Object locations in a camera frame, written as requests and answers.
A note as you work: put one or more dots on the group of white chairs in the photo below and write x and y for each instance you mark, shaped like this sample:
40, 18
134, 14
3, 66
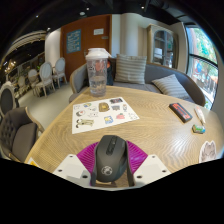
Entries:
46, 73

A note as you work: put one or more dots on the striped grey cushion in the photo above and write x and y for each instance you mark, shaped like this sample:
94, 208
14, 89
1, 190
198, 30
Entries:
171, 86

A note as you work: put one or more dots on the grey tufted armchair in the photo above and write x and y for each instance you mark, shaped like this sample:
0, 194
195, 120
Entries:
18, 133

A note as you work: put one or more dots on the blue poster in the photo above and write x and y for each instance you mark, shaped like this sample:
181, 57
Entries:
73, 41

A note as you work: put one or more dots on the grey sofa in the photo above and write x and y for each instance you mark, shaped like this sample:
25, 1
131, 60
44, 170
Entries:
160, 71

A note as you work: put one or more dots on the black bag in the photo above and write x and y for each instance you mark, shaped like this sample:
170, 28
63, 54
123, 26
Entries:
110, 71

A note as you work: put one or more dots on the yellow and white paper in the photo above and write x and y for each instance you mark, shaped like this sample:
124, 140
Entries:
33, 162

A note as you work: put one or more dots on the striped beige cushion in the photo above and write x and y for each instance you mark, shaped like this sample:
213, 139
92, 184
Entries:
130, 69

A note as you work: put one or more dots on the black and red box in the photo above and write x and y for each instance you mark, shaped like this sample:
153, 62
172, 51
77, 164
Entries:
180, 112

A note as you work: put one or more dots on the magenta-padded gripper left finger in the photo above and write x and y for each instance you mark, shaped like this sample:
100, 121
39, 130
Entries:
68, 168

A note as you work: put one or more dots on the clear shaker bottle white lid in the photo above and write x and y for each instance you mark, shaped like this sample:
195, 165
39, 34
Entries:
97, 75

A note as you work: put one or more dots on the black computer mouse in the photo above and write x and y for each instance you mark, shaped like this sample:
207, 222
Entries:
109, 160

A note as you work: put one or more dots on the wooden glass-door cabinet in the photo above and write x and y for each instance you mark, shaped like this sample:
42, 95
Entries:
163, 46

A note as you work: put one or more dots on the white-framed grey oval-back chair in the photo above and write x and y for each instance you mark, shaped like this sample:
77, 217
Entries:
6, 99

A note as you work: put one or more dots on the white and pink tube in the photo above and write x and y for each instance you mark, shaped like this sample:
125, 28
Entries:
199, 115

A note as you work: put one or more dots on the white sticker sheet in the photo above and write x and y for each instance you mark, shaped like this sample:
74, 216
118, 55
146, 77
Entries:
100, 116

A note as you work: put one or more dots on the large window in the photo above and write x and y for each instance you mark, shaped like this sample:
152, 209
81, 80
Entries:
203, 66

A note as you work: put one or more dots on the small white sign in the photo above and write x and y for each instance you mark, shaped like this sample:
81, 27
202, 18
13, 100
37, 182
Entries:
98, 31

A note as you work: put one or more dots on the small green packet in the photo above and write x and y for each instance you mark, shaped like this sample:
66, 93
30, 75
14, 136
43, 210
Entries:
198, 129

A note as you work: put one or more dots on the orange wooden door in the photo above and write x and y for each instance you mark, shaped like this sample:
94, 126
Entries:
88, 40

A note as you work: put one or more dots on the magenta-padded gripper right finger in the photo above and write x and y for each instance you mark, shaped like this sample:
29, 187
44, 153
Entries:
151, 168

